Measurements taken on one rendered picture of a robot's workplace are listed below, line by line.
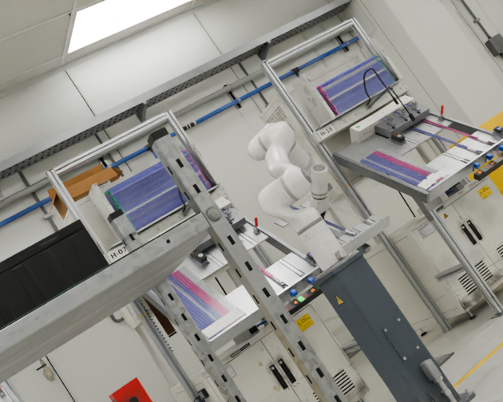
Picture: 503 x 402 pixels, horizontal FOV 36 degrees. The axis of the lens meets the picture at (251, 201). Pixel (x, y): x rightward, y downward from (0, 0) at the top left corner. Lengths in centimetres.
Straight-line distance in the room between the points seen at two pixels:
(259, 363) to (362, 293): 99
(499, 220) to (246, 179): 208
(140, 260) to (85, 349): 418
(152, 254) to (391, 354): 194
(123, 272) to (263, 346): 273
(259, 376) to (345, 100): 178
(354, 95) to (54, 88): 231
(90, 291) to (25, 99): 475
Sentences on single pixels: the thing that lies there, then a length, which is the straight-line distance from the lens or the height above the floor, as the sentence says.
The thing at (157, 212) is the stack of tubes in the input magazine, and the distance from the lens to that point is 405.
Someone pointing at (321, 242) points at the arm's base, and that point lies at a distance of 305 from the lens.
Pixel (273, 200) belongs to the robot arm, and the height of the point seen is 106.
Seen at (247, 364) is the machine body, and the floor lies 53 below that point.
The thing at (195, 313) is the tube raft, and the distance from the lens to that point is 361.
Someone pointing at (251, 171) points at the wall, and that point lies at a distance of 600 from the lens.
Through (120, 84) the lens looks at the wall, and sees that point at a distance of 602.
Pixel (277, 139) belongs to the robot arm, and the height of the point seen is 128.
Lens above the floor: 79
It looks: 6 degrees up
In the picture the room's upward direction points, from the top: 34 degrees counter-clockwise
